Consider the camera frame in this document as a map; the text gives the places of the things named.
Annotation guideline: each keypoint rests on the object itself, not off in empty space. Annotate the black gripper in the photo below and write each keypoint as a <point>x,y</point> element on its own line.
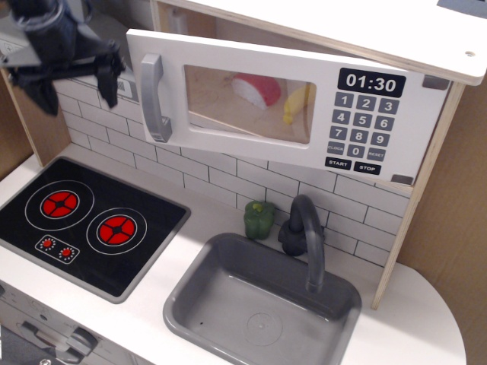
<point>58,48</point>

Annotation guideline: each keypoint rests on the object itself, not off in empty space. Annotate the grey microwave door handle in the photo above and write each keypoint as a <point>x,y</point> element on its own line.
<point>159,127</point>

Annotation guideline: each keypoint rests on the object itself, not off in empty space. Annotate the white toy microwave door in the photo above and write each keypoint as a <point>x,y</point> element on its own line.
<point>309,109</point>

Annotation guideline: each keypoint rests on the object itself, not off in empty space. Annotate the grey range hood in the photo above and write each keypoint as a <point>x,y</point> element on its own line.
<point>76,45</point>

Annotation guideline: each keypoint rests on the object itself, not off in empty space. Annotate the black toy stovetop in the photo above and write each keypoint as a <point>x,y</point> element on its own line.
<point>89,228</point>

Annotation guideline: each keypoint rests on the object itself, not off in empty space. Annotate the red white toy food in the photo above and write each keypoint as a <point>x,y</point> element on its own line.
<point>261,91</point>

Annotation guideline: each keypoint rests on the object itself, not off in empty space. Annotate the yellow toy banana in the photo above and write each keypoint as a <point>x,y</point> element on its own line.
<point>298,100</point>

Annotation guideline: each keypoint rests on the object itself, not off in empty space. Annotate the green toy bell pepper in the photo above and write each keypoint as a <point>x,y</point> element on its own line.
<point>258,219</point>

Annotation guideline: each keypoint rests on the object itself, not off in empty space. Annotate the dark grey toy faucet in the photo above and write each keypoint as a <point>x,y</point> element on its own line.
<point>301,234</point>

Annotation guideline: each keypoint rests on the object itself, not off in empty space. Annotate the grey toy sink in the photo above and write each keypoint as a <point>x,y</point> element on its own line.
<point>248,304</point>

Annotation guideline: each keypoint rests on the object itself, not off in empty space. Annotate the wooden side panel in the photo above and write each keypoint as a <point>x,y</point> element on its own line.
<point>440,132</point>

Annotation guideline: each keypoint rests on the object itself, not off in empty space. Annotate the grey oven door handle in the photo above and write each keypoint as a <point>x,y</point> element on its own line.
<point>71,350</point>

